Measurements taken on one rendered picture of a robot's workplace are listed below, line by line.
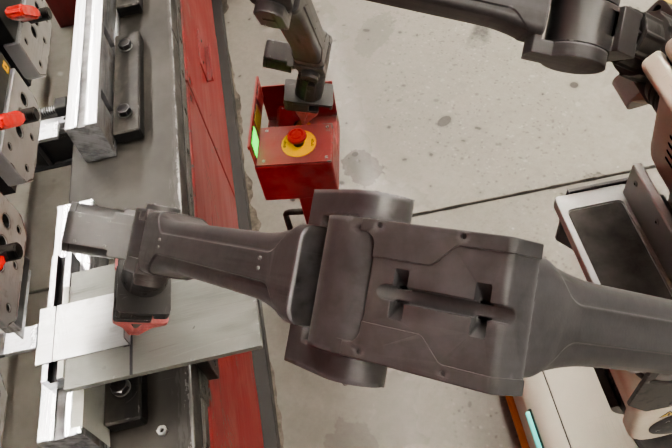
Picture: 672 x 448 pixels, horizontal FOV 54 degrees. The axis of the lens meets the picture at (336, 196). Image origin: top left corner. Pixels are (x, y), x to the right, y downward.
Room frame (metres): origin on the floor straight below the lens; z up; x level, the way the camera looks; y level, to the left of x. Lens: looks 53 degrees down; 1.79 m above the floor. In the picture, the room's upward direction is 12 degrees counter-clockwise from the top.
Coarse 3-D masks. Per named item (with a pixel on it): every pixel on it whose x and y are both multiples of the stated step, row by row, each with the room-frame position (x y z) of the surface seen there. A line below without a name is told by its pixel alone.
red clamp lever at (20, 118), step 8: (8, 112) 0.58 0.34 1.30; (16, 112) 0.60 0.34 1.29; (24, 112) 0.62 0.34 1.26; (32, 112) 0.62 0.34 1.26; (0, 120) 0.56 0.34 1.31; (8, 120) 0.57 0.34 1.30; (16, 120) 0.58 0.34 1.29; (24, 120) 0.59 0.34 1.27; (32, 120) 0.61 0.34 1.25; (0, 128) 0.55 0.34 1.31; (8, 128) 0.56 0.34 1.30
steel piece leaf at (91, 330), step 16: (64, 304) 0.51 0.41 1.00; (80, 304) 0.50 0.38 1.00; (96, 304) 0.50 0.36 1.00; (112, 304) 0.49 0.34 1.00; (64, 320) 0.48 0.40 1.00; (80, 320) 0.48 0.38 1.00; (96, 320) 0.47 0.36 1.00; (64, 336) 0.46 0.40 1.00; (80, 336) 0.45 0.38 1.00; (96, 336) 0.45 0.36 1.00; (112, 336) 0.44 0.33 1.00; (128, 336) 0.43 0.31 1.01; (64, 352) 0.43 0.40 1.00; (80, 352) 0.43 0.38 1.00
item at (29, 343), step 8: (32, 328) 0.48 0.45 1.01; (0, 336) 0.48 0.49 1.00; (8, 336) 0.47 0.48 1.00; (16, 336) 0.47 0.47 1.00; (24, 336) 0.47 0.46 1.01; (32, 336) 0.47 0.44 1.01; (0, 344) 0.46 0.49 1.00; (8, 344) 0.46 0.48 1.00; (16, 344) 0.46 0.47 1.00; (24, 344) 0.46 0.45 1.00; (32, 344) 0.45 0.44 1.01; (0, 352) 0.45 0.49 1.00; (8, 352) 0.45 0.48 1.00; (16, 352) 0.45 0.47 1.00; (24, 352) 0.45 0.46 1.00
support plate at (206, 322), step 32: (96, 288) 0.53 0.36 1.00; (192, 288) 0.49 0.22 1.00; (224, 288) 0.48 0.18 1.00; (192, 320) 0.44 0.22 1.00; (224, 320) 0.43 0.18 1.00; (256, 320) 0.42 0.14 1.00; (96, 352) 0.43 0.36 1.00; (128, 352) 0.42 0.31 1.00; (160, 352) 0.41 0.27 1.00; (192, 352) 0.40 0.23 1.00; (224, 352) 0.39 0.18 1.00; (64, 384) 0.39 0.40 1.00; (96, 384) 0.38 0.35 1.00
